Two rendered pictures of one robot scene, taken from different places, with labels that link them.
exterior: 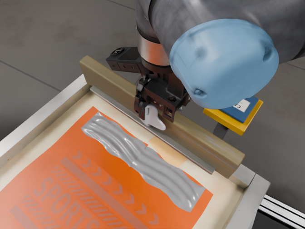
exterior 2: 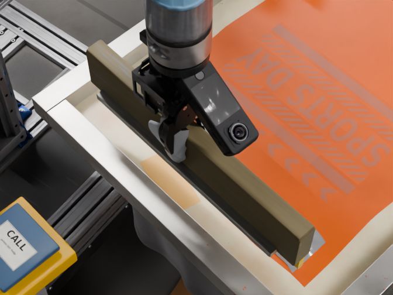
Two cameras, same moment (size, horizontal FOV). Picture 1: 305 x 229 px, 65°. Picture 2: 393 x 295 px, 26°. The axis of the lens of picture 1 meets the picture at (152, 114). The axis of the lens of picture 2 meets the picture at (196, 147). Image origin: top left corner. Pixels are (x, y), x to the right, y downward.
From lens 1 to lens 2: 1.03 m
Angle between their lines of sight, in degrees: 64
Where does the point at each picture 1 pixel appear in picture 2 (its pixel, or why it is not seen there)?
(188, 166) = (141, 151)
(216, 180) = (104, 127)
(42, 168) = (383, 180)
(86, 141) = (313, 214)
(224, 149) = (111, 56)
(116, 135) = not seen: hidden behind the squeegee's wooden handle
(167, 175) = not seen: hidden behind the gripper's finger
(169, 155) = (168, 172)
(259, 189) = (52, 92)
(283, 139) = not seen: outside the picture
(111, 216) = (269, 105)
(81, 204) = (313, 124)
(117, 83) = (244, 169)
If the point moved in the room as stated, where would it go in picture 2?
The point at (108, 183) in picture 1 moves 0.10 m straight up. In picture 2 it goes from (273, 146) to (278, 107)
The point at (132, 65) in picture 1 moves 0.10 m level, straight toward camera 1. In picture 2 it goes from (219, 79) to (221, 15)
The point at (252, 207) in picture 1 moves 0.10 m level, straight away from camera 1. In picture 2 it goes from (73, 75) to (10, 89)
